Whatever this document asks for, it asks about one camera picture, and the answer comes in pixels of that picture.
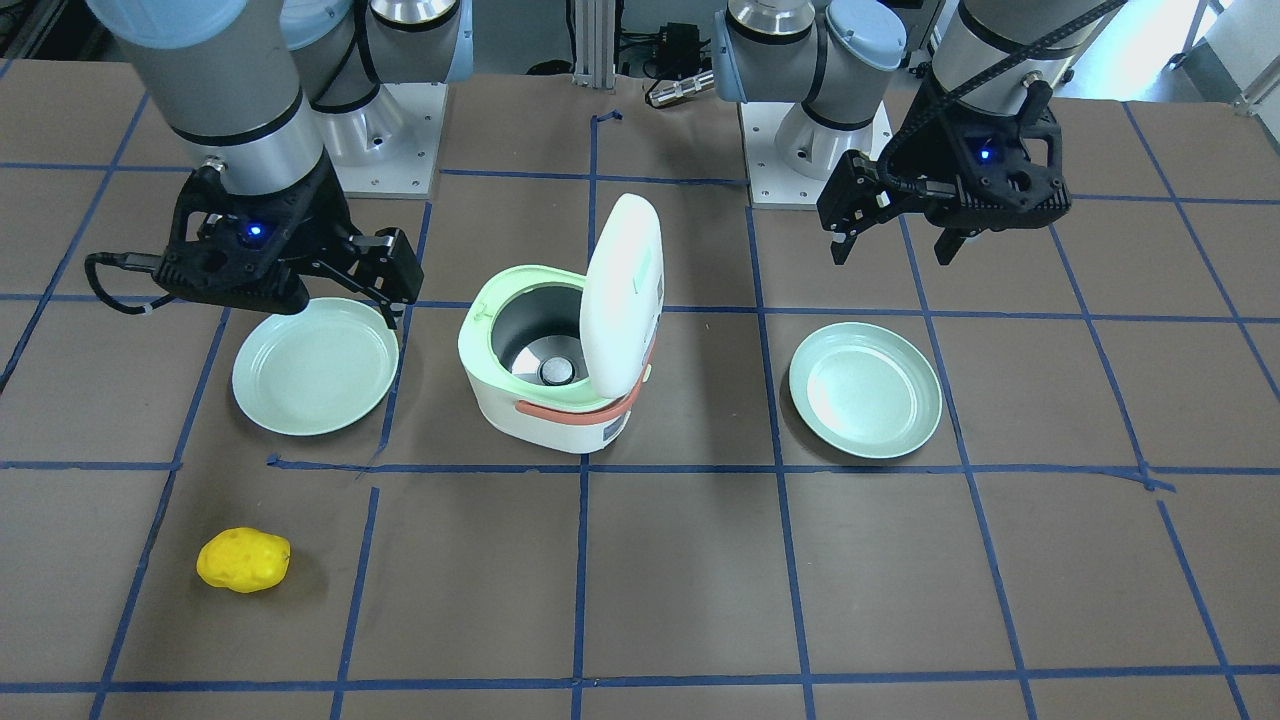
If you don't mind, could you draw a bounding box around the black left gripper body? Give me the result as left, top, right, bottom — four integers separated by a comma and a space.
879, 78, 1073, 232

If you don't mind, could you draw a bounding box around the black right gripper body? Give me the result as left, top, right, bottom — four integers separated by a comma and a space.
152, 156, 361, 315

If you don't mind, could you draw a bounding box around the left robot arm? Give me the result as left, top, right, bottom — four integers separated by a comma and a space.
712, 1, 1119, 265

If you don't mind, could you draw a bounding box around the green plate near left arm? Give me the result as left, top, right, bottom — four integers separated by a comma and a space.
787, 322, 943, 460

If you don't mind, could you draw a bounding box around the green plate near right arm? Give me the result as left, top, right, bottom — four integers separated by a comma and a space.
230, 297, 399, 436

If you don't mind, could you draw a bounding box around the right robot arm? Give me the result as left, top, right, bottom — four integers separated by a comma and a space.
84, 1, 474, 329

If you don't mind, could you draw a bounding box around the white rice cooker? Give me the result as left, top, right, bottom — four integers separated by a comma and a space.
457, 193, 666, 454

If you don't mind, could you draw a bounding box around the yellow toy potato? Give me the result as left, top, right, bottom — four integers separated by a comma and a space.
195, 527, 292, 594

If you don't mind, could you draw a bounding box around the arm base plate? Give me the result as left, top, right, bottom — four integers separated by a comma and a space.
317, 83, 449, 200
739, 102, 892, 211

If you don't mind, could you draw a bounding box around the aluminium frame post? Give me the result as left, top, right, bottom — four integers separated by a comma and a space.
570, 1, 618, 94

